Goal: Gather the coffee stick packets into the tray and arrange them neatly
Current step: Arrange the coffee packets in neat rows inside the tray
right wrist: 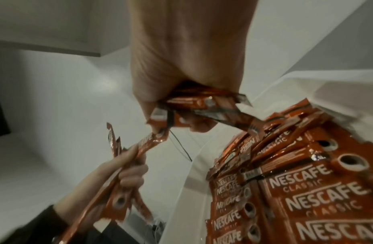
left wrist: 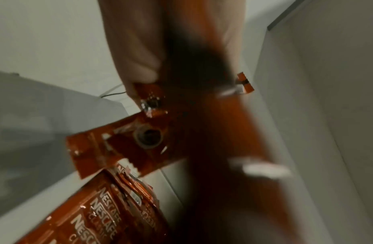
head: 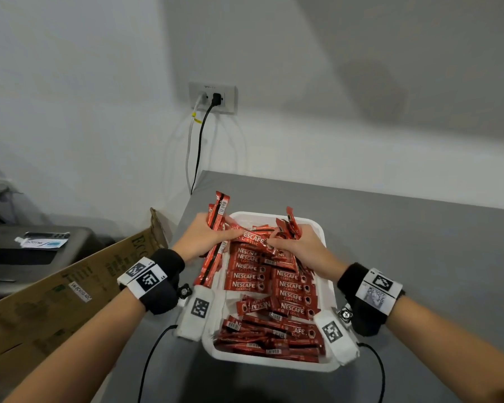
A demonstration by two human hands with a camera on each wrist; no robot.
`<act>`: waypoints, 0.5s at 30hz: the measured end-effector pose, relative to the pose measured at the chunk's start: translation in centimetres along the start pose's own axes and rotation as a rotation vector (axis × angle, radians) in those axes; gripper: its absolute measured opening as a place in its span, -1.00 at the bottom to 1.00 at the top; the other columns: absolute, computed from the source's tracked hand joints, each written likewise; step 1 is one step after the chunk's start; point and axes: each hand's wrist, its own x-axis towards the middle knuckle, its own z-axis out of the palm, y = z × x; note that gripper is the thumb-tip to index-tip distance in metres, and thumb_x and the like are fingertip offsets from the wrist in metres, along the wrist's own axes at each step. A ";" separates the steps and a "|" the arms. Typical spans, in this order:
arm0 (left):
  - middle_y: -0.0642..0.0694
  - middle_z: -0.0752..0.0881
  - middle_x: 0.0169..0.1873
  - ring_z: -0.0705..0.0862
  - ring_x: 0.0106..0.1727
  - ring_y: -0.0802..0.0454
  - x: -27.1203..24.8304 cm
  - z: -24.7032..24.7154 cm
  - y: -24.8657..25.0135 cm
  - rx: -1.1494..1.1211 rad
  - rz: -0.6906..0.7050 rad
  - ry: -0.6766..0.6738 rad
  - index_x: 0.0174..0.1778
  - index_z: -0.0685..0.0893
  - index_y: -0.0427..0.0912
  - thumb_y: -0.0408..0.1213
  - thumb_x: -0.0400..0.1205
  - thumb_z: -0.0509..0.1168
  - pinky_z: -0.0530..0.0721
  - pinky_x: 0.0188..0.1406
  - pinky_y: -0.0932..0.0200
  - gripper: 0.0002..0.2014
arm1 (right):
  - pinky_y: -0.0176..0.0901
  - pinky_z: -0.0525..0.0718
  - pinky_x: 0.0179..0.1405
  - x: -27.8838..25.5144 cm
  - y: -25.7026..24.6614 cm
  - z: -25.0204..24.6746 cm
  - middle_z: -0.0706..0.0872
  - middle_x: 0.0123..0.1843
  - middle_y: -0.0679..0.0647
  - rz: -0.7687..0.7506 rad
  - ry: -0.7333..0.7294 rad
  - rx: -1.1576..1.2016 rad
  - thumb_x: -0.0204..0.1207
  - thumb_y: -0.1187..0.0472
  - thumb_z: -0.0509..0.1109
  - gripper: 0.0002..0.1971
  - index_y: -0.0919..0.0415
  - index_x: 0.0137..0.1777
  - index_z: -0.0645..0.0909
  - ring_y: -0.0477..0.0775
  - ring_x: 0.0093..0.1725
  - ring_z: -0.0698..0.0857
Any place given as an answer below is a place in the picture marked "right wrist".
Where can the person's right hand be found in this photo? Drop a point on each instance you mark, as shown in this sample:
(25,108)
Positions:
(189,43)

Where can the person's left hand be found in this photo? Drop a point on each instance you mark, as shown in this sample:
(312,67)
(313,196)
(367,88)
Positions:
(93,185)

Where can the bunch of Nescafe sachets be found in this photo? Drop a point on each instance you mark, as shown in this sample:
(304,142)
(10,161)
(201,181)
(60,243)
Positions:
(117,202)

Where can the white plastic tray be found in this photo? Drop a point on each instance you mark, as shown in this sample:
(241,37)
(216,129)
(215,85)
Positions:
(192,190)

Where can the pile of red Nescafe sachets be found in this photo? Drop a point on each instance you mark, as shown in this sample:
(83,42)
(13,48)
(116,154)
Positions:
(310,190)

